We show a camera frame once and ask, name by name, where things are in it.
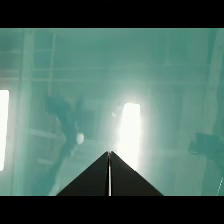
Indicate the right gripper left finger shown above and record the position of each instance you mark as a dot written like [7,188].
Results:
[93,180]

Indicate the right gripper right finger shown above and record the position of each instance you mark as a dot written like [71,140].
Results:
[128,180]

